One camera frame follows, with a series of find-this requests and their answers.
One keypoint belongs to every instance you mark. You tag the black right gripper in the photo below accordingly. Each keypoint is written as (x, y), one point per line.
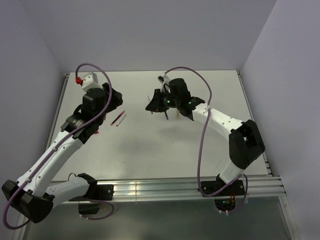
(156, 104)

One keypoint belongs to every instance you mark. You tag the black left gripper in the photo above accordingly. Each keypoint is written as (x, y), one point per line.
(116, 100)

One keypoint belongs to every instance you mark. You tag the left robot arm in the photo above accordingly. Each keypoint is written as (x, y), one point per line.
(32, 194)

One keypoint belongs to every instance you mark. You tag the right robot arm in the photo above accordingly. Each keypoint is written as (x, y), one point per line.
(245, 142)

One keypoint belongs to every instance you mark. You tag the pink pen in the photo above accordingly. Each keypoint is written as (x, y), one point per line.
(117, 118)

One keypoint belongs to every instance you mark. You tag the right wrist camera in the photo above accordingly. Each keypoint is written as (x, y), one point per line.
(164, 80)

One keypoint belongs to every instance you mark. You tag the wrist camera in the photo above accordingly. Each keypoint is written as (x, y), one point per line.
(89, 81)
(164, 80)

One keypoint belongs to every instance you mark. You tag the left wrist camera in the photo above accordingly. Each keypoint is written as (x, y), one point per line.
(89, 81)

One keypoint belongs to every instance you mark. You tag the aluminium rail frame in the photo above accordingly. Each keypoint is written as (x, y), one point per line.
(149, 187)

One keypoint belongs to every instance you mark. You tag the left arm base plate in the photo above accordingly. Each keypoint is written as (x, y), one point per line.
(102, 192)

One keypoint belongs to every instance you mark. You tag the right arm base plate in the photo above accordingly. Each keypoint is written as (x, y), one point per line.
(222, 190)

